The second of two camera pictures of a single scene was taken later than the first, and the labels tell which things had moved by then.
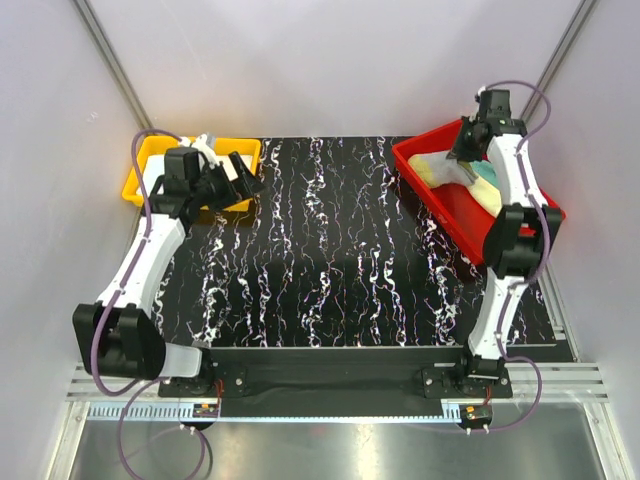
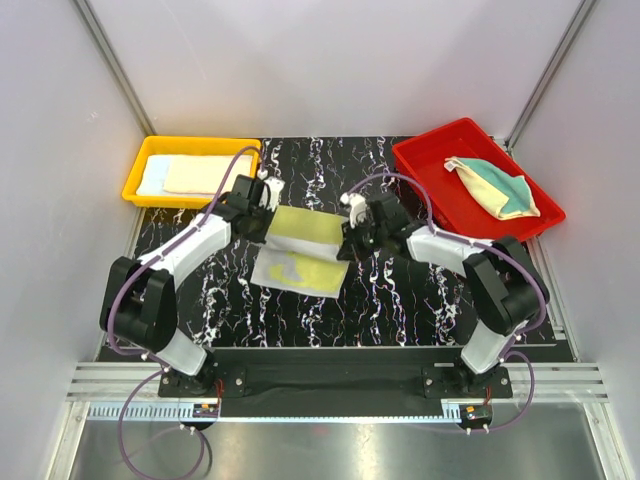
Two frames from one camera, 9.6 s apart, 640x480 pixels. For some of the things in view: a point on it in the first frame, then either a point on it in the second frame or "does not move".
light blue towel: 154,168 does not move
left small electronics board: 205,410 does not move
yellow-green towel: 483,187 -> 300,253
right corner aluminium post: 572,29 does not move
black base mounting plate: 342,373 does not move
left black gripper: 247,183 -> 259,236
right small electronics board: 475,414 does not move
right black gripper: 461,154 -> 350,249
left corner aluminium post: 138,114 does not move
